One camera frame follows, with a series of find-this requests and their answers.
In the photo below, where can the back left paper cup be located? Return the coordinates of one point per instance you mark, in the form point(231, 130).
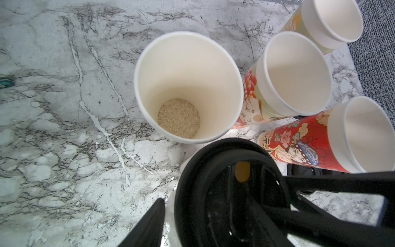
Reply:
point(189, 66)

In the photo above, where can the red milk tea paper cup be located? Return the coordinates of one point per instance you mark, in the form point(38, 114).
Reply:
point(354, 137)

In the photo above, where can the middle yellow paper cup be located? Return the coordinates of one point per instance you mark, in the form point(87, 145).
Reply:
point(291, 78)

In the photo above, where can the fork with teal handle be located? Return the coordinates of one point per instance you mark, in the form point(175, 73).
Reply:
point(5, 83)

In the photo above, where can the black plastic cup lid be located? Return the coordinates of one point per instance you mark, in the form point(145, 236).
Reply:
point(210, 203)
point(297, 170)

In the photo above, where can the back right paper cup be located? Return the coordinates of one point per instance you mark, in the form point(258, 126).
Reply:
point(328, 24)

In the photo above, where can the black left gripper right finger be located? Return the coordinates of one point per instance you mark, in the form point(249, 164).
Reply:
point(262, 231)

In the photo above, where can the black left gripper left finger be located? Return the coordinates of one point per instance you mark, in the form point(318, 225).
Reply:
point(148, 232)

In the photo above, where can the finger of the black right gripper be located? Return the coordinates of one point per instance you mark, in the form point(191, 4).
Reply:
point(331, 232)
point(379, 183)

